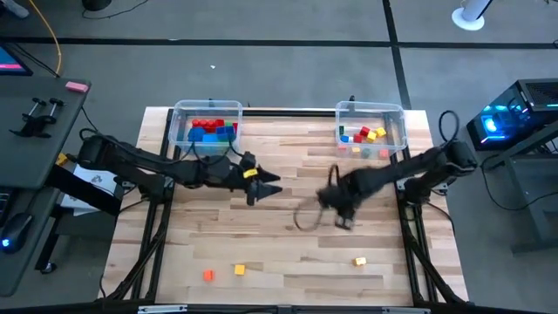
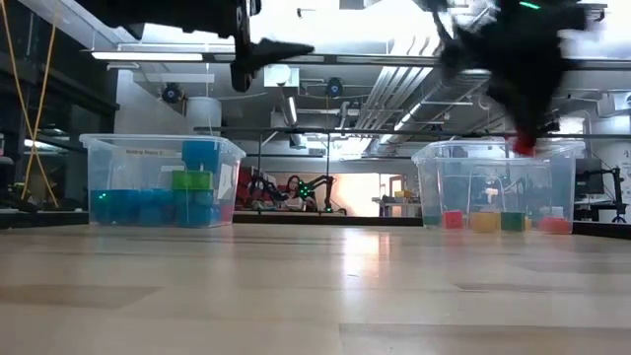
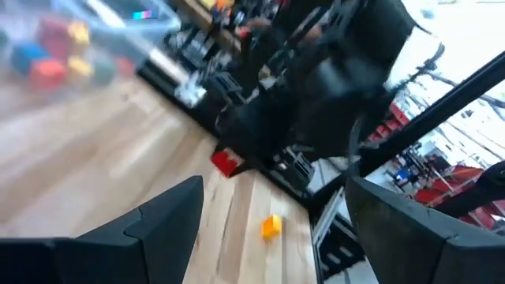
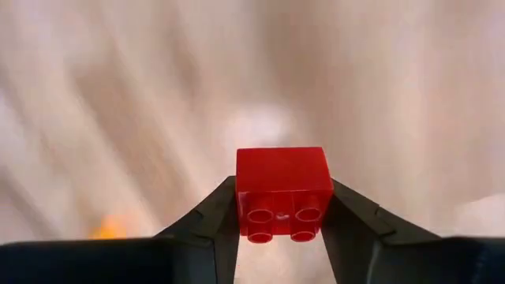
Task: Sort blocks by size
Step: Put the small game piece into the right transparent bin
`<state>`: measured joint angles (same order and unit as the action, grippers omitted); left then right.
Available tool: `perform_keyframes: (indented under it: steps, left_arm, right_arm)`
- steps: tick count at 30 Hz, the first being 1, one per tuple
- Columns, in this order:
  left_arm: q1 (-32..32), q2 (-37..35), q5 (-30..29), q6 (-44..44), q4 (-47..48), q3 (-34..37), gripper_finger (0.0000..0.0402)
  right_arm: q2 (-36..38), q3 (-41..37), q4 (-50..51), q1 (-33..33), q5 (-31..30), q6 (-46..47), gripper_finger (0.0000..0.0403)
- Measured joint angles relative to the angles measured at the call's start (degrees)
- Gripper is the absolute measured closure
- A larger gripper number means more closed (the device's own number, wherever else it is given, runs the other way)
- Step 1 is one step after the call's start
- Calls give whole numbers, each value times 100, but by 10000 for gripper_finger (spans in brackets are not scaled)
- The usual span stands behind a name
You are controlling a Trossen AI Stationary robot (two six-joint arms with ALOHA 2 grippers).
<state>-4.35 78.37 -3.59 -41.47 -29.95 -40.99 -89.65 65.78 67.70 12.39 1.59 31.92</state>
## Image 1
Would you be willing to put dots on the silver metal bracket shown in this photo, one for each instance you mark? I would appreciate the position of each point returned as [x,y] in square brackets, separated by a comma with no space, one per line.
[161,309]
[405,310]

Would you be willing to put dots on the white paper sheet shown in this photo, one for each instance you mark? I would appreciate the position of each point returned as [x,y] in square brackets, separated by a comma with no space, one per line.
[93,174]

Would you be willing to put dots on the black aluminium table frame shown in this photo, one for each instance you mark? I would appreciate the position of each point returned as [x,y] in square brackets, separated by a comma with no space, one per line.
[314,113]

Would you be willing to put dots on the black pole white round base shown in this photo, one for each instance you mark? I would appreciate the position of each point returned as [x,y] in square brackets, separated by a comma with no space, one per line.
[467,19]

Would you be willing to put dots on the clear plastic bin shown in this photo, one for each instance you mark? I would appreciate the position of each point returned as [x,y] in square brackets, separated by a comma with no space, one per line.
[392,118]
[181,131]

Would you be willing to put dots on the monitor with blue screen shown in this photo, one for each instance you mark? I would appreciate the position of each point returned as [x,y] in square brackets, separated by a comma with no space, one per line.
[11,61]

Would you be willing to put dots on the pink eraser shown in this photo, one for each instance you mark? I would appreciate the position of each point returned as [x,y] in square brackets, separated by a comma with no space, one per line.
[76,86]

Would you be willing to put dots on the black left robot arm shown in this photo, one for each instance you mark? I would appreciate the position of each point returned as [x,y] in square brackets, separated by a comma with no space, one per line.
[144,161]

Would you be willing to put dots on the red large two-stud block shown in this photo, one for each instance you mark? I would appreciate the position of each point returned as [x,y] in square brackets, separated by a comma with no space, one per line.
[198,123]

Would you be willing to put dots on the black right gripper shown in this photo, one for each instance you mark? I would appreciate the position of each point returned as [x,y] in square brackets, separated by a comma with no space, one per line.
[344,196]

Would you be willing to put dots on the sky blue four-stud block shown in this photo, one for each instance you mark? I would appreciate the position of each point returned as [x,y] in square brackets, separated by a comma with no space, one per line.
[210,138]

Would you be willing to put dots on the black desk clamp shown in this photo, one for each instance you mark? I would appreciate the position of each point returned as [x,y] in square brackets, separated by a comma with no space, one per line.
[32,124]

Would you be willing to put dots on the dark grey side table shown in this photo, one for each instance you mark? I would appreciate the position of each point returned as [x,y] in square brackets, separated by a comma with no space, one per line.
[536,196]

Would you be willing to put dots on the black flat bar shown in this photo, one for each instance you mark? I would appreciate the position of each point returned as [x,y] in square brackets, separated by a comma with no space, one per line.
[83,189]

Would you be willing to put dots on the black computer mouse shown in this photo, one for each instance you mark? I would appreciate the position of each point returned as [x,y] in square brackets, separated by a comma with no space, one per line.
[15,231]

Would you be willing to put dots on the dark grey desk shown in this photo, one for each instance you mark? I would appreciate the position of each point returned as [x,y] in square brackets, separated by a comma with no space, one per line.
[26,152]

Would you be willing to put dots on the black computer with blue light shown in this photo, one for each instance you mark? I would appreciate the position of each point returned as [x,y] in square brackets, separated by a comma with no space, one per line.
[505,122]

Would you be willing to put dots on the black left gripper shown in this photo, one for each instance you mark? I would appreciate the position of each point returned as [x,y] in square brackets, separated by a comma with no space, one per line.
[242,181]

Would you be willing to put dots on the black keyboard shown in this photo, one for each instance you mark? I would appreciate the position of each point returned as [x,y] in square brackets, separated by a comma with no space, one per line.
[3,202]

